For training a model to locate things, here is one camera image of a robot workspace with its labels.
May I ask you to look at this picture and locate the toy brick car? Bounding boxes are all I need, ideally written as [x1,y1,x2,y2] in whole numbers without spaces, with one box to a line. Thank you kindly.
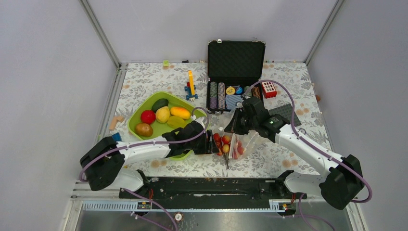
[184,70,198,102]

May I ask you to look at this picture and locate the floral tablecloth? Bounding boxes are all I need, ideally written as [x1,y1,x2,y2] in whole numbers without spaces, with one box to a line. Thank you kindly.
[113,63,331,178]

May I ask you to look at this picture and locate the clear zip top bag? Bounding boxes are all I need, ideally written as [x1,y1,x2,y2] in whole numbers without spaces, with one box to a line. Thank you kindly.
[213,111,267,162]

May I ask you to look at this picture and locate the yellow lemon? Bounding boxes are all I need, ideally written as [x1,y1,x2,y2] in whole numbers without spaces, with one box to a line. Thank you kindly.
[155,106,170,124]

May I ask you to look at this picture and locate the red toy brick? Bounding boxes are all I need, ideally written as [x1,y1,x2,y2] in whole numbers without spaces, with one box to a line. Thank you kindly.
[261,81,278,99]

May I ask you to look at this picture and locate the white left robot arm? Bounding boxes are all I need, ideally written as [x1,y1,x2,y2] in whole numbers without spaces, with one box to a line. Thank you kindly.
[78,117,209,198]

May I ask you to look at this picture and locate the orange yellow mango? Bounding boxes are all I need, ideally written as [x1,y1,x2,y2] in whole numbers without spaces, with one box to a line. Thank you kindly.
[170,106,191,120]

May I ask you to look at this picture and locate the dark green avocado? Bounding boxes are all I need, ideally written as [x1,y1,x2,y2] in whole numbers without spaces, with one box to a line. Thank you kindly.
[151,98,169,113]

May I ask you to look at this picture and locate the brown potato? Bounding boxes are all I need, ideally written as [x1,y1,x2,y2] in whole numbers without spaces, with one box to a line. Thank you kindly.
[135,123,153,137]

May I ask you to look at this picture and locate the green plastic tray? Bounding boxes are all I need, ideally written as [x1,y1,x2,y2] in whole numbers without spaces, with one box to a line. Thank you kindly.
[127,91,206,160]

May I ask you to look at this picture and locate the red apple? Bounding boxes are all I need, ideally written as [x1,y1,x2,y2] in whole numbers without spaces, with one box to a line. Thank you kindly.
[140,110,156,125]

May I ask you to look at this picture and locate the green starfruit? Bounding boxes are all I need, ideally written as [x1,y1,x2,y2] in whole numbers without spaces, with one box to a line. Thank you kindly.
[167,115,187,129]

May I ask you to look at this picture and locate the black brick baseplate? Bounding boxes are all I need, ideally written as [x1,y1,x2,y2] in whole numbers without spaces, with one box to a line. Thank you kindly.
[269,103,302,127]

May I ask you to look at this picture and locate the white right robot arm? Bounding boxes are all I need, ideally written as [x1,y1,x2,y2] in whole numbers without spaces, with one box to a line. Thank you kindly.
[224,97,364,210]

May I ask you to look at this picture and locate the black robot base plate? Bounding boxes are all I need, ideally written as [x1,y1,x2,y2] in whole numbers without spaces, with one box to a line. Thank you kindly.
[136,177,301,210]

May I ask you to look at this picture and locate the black poker chip case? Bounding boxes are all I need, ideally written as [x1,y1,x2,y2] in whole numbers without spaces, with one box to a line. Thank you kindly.
[206,39,266,115]

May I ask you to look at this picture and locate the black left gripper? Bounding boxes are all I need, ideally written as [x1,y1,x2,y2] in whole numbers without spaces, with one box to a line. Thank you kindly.
[185,129,218,154]

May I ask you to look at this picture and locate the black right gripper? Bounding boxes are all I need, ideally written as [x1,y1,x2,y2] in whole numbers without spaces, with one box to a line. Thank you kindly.
[224,108,258,135]

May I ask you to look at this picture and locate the tan wooden block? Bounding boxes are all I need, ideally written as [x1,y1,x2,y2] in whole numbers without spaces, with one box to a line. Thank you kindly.
[108,115,125,131]

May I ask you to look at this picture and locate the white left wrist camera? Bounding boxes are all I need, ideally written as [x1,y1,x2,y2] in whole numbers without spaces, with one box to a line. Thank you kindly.
[191,115,207,128]

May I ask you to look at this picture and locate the blue toy block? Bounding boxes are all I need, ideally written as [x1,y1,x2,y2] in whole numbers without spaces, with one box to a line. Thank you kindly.
[111,132,122,142]

